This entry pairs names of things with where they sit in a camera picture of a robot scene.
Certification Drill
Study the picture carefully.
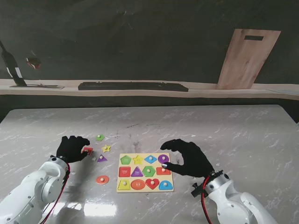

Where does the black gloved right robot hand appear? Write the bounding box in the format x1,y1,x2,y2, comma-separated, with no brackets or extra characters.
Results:
160,139,215,178

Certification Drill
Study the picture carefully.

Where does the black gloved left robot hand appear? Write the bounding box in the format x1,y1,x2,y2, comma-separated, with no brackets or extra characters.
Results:
56,135,91,164

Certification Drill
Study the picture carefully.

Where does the blue semicircle puzzle piece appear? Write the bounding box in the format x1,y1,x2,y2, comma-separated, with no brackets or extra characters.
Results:
158,179,174,190

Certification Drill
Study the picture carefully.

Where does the green hexagon puzzle piece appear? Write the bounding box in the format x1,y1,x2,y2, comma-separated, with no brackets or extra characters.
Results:
142,165,156,177

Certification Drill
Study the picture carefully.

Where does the red heart puzzle piece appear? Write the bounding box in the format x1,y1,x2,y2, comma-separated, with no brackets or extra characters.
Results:
145,178,160,189

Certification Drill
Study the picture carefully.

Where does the yellow wooden shape puzzle board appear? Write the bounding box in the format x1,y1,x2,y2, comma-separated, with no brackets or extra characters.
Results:
116,152,175,193

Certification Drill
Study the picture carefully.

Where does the orange oval puzzle piece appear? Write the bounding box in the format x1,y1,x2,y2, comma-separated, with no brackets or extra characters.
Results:
95,175,110,185

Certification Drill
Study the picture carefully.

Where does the thin flat serving board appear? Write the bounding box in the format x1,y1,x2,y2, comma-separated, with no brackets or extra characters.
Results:
9,84,65,90

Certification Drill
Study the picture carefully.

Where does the wooden cutting board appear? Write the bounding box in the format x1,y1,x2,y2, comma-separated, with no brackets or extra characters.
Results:
215,28,282,90

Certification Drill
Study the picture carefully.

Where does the light wooden shelf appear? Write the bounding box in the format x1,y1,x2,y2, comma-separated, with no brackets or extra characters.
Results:
0,78,299,101

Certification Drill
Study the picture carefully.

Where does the long black tray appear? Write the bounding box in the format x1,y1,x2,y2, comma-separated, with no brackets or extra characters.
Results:
78,81,189,92

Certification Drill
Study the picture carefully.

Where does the red wine glass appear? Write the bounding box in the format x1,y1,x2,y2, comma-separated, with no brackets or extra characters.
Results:
25,49,51,89

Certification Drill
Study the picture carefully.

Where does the dark wine bottle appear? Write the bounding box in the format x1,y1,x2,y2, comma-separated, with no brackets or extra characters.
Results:
0,40,28,87

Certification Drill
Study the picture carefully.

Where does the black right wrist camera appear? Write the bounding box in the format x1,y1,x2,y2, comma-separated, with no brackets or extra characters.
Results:
190,183,206,198

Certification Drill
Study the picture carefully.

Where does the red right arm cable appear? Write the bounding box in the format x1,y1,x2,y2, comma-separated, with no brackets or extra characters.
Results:
201,176,212,224

